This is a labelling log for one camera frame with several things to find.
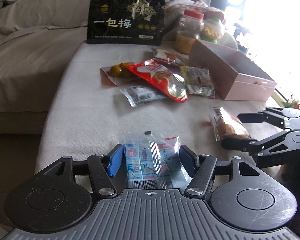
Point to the green lid candy dispenser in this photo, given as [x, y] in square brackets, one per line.
[212, 30]

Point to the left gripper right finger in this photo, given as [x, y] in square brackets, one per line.
[238, 193]

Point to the pink cardboard box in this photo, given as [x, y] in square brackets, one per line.
[237, 78]

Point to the rice cracker packet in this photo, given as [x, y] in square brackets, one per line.
[166, 57]

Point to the red white snack bag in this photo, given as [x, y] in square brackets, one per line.
[156, 74]

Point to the packaged round pastry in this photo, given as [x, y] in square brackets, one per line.
[226, 125]

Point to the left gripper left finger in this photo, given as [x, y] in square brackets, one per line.
[64, 193]

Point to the clear bag of small candies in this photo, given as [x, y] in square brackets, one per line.
[153, 162]

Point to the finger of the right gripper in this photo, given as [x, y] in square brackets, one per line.
[271, 115]
[251, 145]

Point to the clear barcode packet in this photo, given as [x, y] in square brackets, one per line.
[142, 95]

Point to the red lid plastic jar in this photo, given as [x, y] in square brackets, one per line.
[191, 24]

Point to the black plum snack bag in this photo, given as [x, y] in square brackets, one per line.
[126, 22]

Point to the yellow label jar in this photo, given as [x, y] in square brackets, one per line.
[184, 41]

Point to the green plums packet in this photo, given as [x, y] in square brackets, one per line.
[119, 74]

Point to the red clear snack packet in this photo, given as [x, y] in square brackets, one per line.
[198, 81]

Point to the potted flower plant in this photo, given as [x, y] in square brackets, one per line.
[291, 102]

